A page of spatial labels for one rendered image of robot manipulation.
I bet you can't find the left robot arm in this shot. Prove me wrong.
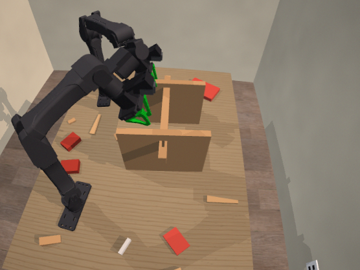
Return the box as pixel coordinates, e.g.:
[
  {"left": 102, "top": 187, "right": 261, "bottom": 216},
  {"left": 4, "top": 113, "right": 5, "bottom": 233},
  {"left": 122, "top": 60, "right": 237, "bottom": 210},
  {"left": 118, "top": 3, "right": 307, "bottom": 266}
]
[{"left": 79, "top": 10, "right": 163, "bottom": 107}]

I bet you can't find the small white rectangular block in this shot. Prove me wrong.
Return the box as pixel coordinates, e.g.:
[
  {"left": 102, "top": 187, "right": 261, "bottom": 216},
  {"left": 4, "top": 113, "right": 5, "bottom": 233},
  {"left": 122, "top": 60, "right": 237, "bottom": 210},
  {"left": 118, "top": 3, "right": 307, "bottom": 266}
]
[{"left": 118, "top": 238, "right": 131, "bottom": 255}]

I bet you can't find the orange rectangular block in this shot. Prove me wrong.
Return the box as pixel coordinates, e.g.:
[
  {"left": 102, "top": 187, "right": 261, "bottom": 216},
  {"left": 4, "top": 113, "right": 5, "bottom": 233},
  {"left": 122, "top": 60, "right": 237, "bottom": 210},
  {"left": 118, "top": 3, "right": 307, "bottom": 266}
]
[{"left": 39, "top": 235, "right": 61, "bottom": 247}]

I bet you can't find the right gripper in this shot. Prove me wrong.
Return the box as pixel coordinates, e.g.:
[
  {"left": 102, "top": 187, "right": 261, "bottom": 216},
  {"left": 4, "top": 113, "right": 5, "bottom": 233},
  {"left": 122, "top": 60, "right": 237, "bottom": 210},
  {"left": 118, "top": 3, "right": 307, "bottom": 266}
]
[{"left": 110, "top": 84, "right": 152, "bottom": 126}]

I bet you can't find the brown wooden board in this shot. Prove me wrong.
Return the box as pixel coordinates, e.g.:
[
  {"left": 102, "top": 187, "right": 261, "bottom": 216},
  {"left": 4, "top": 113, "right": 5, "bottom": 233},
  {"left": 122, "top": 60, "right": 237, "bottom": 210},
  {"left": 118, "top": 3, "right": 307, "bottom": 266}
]
[
  {"left": 146, "top": 79, "right": 206, "bottom": 124},
  {"left": 116, "top": 128, "right": 211, "bottom": 172}
]

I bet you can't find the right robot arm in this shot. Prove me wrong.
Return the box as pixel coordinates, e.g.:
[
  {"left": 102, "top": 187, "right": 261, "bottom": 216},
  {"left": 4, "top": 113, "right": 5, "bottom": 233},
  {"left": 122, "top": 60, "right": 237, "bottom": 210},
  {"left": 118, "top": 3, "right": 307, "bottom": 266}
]
[{"left": 11, "top": 47, "right": 156, "bottom": 231}]

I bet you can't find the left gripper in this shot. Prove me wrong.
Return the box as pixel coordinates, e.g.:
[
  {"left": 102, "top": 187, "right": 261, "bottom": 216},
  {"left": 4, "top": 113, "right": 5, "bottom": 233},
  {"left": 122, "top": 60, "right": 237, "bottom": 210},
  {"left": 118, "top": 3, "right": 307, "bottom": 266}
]
[{"left": 134, "top": 62, "right": 158, "bottom": 80}]

